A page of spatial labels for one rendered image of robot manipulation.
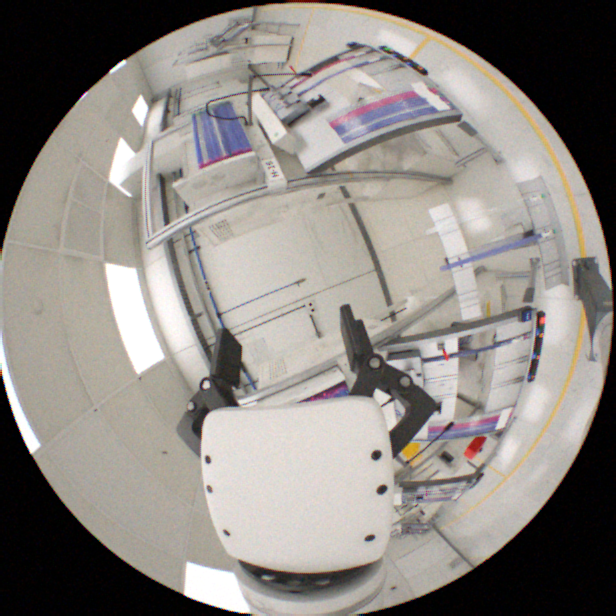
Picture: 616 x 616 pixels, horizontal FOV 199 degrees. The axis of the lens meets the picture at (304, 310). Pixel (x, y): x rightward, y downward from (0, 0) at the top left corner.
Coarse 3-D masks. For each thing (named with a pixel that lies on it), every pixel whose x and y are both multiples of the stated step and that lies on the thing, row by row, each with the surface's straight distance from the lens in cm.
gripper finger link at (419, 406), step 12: (396, 396) 11; (408, 396) 11; (420, 396) 11; (408, 408) 11; (420, 408) 11; (432, 408) 11; (408, 420) 11; (420, 420) 11; (396, 432) 11; (408, 432) 11; (396, 444) 11
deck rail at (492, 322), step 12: (516, 312) 84; (468, 324) 77; (480, 324) 76; (492, 324) 76; (504, 324) 79; (408, 336) 77; (420, 336) 74; (432, 336) 72; (444, 336) 72; (456, 336) 73; (384, 348) 74; (396, 348) 74
